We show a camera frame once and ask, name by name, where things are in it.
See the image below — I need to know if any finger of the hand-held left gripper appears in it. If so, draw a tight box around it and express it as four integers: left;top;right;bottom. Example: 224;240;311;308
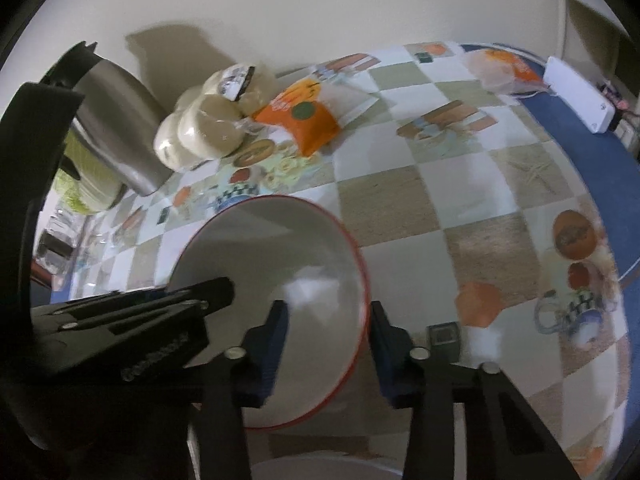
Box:
30;277;236;332

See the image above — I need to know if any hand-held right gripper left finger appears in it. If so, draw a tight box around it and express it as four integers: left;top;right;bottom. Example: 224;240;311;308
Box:
187;300;291;480

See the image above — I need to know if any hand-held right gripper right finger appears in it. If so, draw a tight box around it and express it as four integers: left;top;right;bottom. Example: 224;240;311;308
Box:
370;301;583;480

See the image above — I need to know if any strawberry print bowl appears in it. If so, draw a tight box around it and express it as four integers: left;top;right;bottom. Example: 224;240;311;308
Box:
167;195;373;431

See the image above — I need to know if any clear glass ashtray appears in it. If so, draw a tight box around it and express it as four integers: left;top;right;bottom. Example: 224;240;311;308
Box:
34;210;81;277

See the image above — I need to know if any napa cabbage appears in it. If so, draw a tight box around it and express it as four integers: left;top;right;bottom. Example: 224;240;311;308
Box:
54;147;126;213

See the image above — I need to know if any stainless steel thermos jug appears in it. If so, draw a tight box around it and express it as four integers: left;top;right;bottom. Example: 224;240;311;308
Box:
40;42;173;197

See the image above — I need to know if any bag of steamed buns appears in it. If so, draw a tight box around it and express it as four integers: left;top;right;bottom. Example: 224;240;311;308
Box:
152;60;278;171

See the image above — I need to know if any orange snack packet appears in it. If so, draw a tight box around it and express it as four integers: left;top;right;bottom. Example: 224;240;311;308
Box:
250;77;378;156
465;47;546;96

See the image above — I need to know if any white power box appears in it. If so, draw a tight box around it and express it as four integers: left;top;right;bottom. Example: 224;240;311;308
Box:
542;55;621;133

